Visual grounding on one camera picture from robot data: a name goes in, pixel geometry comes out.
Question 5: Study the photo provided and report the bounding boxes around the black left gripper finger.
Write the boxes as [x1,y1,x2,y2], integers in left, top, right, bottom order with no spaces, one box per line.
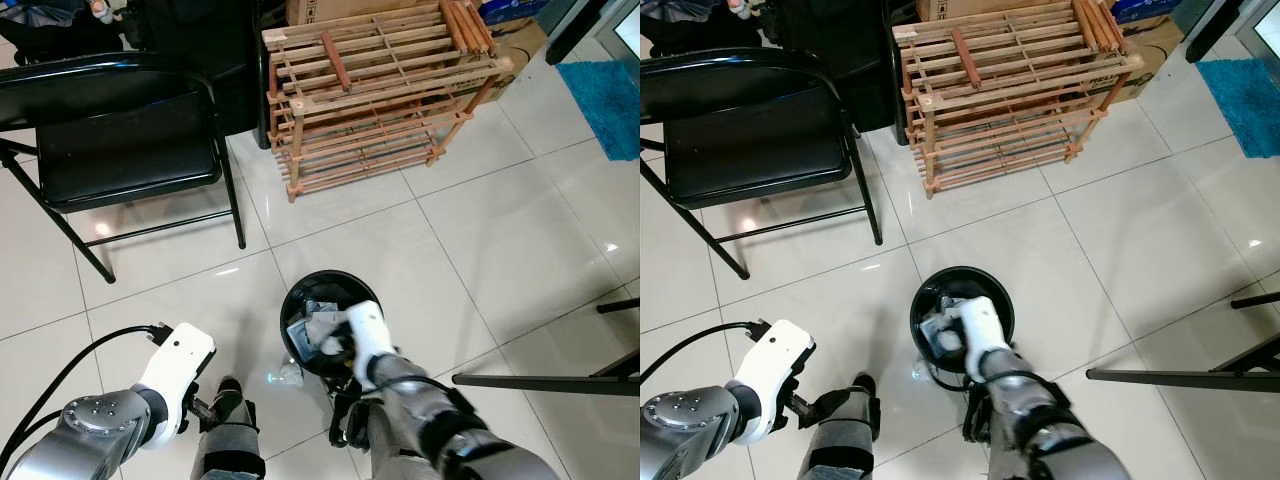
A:
[800,390,853,429]
[208,392,251,429]

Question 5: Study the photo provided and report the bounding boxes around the white paper trash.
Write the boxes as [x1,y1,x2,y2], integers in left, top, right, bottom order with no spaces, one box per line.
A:
[283,298,351,363]
[918,298,976,359]

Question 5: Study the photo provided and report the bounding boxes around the black round rubbish bin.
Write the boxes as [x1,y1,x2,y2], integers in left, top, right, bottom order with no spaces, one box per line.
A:
[908,265,1016,386]
[280,270,384,386]

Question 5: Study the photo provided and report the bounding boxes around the robot left leg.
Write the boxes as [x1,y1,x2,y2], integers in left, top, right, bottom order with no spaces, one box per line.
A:
[805,372,883,480]
[195,375,266,480]

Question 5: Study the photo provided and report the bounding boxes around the black folding chair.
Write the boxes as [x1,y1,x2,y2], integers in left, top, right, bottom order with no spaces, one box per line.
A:
[640,48,884,281]
[0,52,248,284]

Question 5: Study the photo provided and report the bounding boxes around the blue floor mat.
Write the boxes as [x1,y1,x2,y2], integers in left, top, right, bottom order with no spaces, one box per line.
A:
[555,60,641,163]
[1195,57,1280,161]

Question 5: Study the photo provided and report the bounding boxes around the black suitcase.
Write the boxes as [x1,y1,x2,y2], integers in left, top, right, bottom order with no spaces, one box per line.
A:
[775,0,906,136]
[125,0,273,151]

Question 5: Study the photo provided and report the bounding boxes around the wooden slatted shoe rack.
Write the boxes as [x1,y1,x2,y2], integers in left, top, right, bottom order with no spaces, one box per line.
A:
[893,0,1146,201]
[262,0,516,204]

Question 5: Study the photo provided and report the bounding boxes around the brown cardboard box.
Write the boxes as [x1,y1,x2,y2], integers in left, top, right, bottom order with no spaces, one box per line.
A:
[915,0,1076,23]
[478,18,551,106]
[1110,15,1181,101]
[286,0,446,28]

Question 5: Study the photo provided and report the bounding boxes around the white framed glass door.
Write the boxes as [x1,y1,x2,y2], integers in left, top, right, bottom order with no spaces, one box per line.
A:
[608,0,641,56]
[1235,0,1280,61]

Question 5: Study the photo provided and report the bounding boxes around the blue packet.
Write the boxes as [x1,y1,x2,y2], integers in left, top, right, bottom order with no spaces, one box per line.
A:
[1110,0,1181,23]
[478,0,549,26]

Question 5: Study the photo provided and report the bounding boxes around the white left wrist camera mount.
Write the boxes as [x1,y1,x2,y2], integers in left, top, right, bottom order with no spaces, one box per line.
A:
[733,320,816,446]
[133,322,217,449]

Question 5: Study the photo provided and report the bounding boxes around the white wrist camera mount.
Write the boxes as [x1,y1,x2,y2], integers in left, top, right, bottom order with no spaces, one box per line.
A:
[338,300,396,376]
[950,298,1013,371]
[733,320,816,446]
[133,322,217,449]

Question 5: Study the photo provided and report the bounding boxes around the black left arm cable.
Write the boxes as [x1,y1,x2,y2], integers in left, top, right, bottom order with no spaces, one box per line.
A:
[0,322,169,471]
[640,320,771,386]

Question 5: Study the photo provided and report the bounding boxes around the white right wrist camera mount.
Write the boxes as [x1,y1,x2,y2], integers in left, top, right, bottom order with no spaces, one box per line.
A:
[338,300,396,376]
[950,298,1013,371]

